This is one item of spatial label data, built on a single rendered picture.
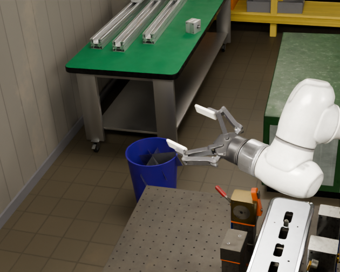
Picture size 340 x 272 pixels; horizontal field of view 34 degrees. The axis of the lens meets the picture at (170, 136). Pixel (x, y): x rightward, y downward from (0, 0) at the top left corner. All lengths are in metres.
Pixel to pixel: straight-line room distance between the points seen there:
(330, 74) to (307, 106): 3.03
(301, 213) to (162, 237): 0.71
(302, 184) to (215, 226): 1.44
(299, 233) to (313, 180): 0.95
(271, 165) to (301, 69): 3.07
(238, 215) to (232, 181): 1.87
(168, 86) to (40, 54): 1.01
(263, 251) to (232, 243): 0.12
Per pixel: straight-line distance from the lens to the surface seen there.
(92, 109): 4.52
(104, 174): 4.43
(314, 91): 1.36
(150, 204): 2.92
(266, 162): 1.39
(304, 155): 1.38
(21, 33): 4.15
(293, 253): 2.21
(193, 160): 1.48
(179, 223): 2.80
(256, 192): 2.33
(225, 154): 1.46
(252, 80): 5.76
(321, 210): 2.33
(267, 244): 2.24
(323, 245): 2.10
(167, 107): 4.26
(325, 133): 1.38
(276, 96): 4.00
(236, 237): 2.21
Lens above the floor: 2.51
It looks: 31 degrees down
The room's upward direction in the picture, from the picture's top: 4 degrees counter-clockwise
